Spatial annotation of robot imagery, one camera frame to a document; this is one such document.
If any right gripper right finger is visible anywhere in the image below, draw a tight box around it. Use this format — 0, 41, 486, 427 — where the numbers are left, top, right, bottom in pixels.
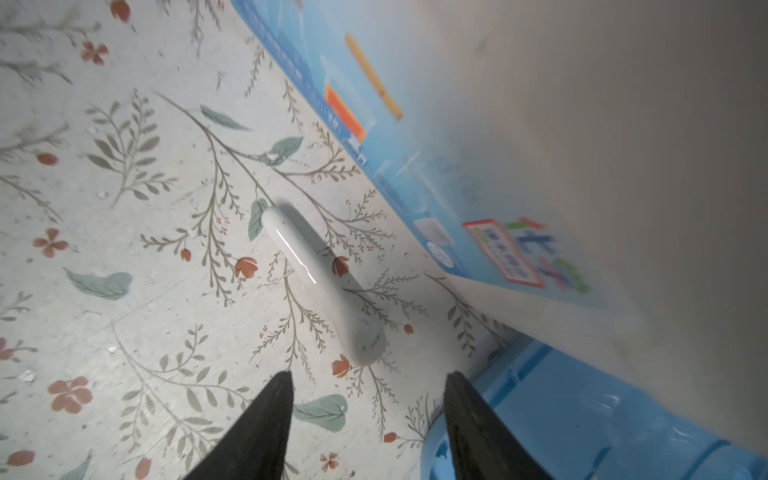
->
444, 371, 551, 480

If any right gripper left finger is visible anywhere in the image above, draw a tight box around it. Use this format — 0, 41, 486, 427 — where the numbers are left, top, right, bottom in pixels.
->
185, 371, 294, 480

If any blue plastic bin lid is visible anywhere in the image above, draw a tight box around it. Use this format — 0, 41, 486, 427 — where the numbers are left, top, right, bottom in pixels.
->
419, 335, 768, 480

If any white plastic storage bin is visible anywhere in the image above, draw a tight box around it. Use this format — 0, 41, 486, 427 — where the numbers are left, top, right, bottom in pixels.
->
234, 1, 767, 453

